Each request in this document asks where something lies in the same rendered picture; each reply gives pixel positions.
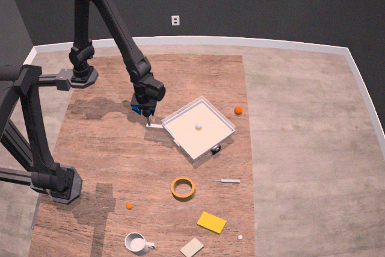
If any yellow flat rectangular block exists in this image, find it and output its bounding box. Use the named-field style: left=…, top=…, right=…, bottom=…
left=197, top=212, right=226, bottom=235

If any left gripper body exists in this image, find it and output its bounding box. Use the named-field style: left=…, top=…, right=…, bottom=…
left=131, top=93, right=157, bottom=111

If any pale pink flat rectangular block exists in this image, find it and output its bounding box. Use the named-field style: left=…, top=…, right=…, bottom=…
left=180, top=238, right=204, bottom=257

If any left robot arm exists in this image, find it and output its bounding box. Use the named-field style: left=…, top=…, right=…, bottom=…
left=69, top=0, right=166, bottom=102

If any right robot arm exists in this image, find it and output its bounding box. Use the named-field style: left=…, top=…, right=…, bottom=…
left=0, top=64, right=75, bottom=200

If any white mug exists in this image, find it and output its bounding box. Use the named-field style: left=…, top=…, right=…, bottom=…
left=125, top=232, right=156, bottom=255

